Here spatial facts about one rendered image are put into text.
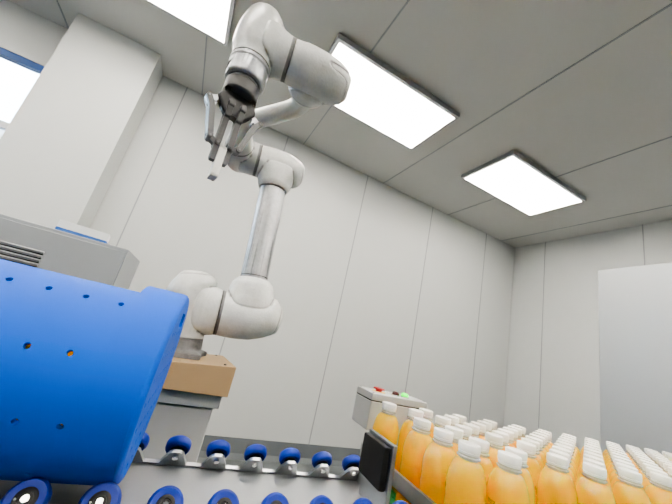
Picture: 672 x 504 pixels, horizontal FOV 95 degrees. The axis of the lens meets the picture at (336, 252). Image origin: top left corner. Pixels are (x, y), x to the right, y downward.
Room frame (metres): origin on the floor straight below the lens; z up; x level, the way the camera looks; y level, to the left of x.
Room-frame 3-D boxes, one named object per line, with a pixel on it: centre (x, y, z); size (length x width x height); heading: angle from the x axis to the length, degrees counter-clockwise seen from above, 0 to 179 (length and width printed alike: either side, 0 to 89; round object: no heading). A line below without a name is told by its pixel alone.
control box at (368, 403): (1.05, -0.28, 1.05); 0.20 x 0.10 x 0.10; 109
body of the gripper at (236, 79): (0.58, 0.29, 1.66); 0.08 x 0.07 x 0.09; 124
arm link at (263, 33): (0.58, 0.28, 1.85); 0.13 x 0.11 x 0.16; 109
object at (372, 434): (0.71, -0.18, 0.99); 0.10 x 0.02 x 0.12; 19
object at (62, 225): (1.83, 1.48, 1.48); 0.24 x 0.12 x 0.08; 121
